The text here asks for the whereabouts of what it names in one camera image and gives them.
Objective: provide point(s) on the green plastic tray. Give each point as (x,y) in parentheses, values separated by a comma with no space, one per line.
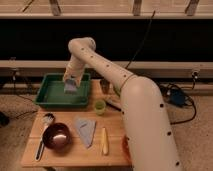
(52,94)

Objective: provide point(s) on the blue sponge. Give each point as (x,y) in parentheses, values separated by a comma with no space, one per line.
(70,86)

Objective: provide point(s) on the grey folded cloth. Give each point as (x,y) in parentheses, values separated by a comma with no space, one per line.
(85,128)

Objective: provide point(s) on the green dish with grapes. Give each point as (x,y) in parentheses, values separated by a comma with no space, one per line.
(116,90)

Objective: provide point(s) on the orange bowl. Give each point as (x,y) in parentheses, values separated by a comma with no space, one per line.
(125,147)

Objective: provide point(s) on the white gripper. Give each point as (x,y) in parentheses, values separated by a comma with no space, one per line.
(75,73)

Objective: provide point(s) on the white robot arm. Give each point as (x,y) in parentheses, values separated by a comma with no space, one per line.
(150,139)

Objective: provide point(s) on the dark red bowl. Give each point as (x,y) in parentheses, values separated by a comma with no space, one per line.
(57,136)

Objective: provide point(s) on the small green cup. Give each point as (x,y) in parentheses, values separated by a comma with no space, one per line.
(99,107)

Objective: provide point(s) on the wooden folding table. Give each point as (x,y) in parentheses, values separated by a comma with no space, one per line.
(77,155)

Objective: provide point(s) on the dark metal cup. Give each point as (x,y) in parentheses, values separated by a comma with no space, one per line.
(105,86)

